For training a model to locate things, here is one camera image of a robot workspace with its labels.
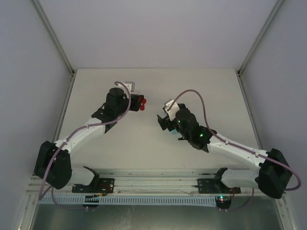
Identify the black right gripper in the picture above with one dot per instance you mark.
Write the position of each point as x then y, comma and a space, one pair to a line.
165, 120

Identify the left aluminium corner post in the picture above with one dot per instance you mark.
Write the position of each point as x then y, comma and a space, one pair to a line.
50, 30

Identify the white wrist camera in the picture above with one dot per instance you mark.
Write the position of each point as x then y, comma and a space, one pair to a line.
171, 108
130, 85

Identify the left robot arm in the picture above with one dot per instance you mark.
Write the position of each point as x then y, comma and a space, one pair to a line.
53, 163

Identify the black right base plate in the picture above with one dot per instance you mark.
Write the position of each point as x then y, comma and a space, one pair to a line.
208, 185

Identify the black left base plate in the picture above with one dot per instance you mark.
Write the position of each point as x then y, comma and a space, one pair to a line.
102, 185

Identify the slotted cable duct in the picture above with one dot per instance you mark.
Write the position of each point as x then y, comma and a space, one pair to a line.
202, 201

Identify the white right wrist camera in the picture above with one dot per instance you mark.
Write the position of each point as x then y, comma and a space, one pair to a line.
171, 108

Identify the white peg fixture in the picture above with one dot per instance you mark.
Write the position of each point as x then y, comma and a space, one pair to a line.
139, 92

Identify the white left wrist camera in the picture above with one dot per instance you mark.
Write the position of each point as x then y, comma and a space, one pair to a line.
130, 85

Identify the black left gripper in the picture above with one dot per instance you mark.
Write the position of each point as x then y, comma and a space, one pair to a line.
136, 102

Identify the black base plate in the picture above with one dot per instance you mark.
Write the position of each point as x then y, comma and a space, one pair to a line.
102, 185
208, 185

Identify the right aluminium corner post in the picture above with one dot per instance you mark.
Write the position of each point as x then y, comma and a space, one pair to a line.
276, 7

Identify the aluminium corner post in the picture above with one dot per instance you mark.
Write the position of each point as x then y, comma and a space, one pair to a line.
50, 30
276, 7

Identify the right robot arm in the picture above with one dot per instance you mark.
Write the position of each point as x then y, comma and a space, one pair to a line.
264, 170

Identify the aluminium mounting rail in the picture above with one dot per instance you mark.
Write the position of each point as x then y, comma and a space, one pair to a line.
156, 182

